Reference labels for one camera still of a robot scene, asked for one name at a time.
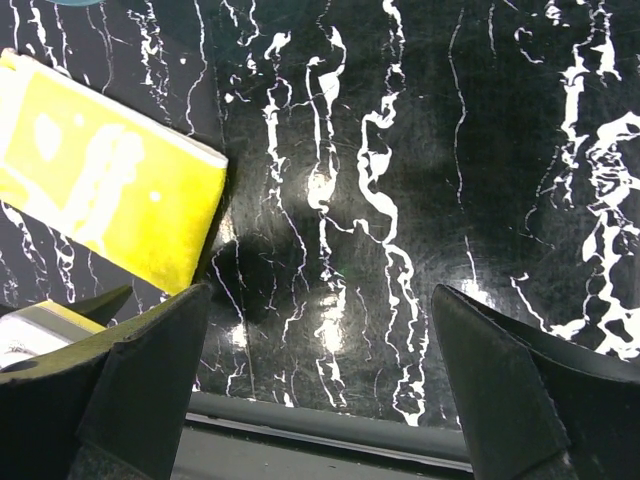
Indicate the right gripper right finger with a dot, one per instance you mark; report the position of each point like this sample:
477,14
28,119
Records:
531,405

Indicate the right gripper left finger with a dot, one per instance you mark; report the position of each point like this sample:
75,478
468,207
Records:
124,392

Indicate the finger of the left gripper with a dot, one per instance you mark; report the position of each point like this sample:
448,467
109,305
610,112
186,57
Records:
103,308

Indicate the yellow patterned towel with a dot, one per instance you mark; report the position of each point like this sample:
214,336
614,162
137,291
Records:
135,192

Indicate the teal plastic basin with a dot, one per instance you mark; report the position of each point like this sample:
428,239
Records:
76,3

